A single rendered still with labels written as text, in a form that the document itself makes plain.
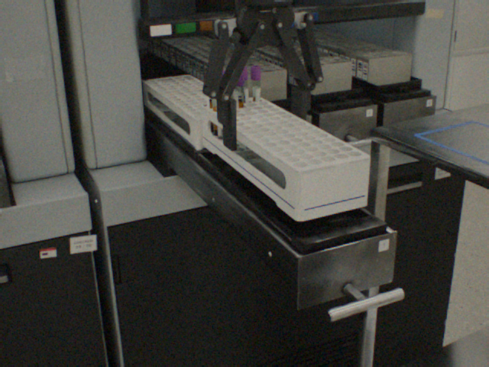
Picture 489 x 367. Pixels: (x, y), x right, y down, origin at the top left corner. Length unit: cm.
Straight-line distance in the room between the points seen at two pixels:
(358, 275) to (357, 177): 12
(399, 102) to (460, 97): 187
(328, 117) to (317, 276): 54
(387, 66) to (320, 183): 68
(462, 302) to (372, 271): 140
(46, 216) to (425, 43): 87
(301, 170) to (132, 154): 53
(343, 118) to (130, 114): 41
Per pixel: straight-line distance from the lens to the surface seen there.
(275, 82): 121
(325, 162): 71
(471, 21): 309
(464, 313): 210
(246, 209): 80
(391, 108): 129
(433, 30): 144
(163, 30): 109
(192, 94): 112
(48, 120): 111
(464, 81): 315
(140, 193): 109
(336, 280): 73
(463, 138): 106
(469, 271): 233
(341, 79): 129
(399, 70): 138
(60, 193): 107
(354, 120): 124
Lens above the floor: 115
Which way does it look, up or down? 23 degrees down
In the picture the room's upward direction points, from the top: 1 degrees counter-clockwise
